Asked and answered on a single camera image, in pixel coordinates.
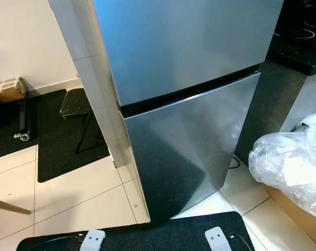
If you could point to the black floor mat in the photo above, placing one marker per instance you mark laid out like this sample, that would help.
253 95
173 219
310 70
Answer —
3 128
147 235
69 151

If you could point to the black stand leg with caster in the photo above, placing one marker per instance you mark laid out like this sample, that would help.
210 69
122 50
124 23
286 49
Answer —
22 117

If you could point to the cardboard box with checkered tape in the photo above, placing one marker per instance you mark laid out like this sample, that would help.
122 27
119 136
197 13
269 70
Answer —
6 90

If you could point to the wooden stick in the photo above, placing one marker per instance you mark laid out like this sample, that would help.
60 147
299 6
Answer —
9 206

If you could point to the black stool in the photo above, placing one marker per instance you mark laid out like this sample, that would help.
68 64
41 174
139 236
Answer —
76 102

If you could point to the clear plastic wrap bundle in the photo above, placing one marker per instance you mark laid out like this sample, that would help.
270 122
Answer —
289 151

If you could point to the white paper label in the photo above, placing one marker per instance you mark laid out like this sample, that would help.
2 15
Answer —
300 178

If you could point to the black cooktop counter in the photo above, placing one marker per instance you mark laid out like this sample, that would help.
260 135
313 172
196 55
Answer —
302 52

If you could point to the white kitchen cabinet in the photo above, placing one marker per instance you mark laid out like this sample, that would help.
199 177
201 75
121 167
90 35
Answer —
312 99

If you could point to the brown cardboard box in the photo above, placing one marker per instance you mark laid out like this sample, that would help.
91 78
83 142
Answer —
302 217

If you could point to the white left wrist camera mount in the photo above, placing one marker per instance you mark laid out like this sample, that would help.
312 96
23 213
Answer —
92 240

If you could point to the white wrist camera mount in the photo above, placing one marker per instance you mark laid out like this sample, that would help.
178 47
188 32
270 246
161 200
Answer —
92 240
217 239

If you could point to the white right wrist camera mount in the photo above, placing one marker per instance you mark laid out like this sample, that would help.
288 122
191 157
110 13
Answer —
217 239

